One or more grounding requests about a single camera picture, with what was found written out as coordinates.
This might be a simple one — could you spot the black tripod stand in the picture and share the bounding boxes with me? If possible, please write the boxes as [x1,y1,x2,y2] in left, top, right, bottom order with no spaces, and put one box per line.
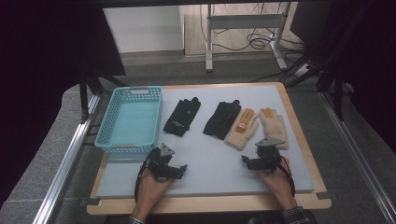
[78,70,129,123]

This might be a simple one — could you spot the person's right hand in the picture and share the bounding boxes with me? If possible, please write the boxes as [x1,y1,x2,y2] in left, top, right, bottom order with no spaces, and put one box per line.
[255,156,298,209]

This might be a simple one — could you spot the black glove with white print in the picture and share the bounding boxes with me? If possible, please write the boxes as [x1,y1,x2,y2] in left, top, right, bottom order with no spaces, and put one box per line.
[163,96,202,137]

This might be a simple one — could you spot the light blue plastic basket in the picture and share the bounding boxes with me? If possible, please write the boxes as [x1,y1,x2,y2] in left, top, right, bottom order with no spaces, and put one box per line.
[93,86,163,155]

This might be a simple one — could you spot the left hand-held gripper black cable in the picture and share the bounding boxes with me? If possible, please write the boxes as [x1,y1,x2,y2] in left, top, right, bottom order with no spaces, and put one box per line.
[134,148,158,203]

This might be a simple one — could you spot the white cabinet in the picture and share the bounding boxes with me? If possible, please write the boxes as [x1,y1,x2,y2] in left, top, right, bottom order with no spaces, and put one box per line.
[102,5,185,54]

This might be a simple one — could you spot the cream glove long orange patch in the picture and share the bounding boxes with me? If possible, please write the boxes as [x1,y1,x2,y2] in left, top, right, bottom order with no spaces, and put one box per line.
[223,107,261,152]

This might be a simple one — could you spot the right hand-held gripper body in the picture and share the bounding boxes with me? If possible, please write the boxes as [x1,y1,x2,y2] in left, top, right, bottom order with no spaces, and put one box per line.
[251,135,286,173]

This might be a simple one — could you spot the aluminium rail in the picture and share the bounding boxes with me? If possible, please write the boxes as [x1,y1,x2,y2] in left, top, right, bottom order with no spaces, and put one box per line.
[318,91,396,220]
[32,93,102,224]

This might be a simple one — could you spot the white metal desk frame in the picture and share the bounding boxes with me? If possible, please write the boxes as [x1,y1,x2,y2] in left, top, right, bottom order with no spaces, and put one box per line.
[205,2,290,73]

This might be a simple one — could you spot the white power strip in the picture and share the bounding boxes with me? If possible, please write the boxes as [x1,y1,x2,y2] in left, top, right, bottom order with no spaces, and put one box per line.
[293,63,313,78]

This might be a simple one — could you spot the right hand-held gripper black cable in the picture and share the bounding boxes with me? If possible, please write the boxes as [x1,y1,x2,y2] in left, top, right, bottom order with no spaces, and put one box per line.
[278,157,296,198]

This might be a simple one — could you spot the dark curtain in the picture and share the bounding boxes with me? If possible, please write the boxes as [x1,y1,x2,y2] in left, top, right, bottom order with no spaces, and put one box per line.
[0,0,127,208]
[292,0,396,153]

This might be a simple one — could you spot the black metal stand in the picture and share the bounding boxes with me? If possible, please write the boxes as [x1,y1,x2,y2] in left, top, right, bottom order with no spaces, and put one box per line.
[279,18,354,122]

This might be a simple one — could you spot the black floor cables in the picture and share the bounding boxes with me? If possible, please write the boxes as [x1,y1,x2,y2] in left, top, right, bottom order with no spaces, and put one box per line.
[199,2,307,54]

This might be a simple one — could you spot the pale grey table mat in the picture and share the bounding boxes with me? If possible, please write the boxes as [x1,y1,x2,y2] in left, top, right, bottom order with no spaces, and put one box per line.
[95,84,316,199]

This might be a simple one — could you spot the cream glove orange fingertips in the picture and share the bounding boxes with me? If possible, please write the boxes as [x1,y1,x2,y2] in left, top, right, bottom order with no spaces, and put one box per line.
[258,106,290,151]

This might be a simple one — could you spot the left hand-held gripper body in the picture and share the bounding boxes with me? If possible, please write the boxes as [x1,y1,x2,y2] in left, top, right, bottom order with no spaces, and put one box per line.
[145,143,183,182]

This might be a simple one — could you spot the person's left hand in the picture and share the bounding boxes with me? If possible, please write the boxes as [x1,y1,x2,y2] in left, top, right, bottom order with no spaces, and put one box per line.
[136,169,174,208]

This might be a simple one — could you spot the hand-held gripper black cable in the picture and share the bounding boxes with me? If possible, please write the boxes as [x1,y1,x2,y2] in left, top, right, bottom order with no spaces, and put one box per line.
[278,157,296,198]
[134,148,158,203]

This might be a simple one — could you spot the grey tape piece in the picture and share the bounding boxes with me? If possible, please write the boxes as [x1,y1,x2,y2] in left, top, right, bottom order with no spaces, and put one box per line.
[315,190,339,201]
[78,197,103,207]

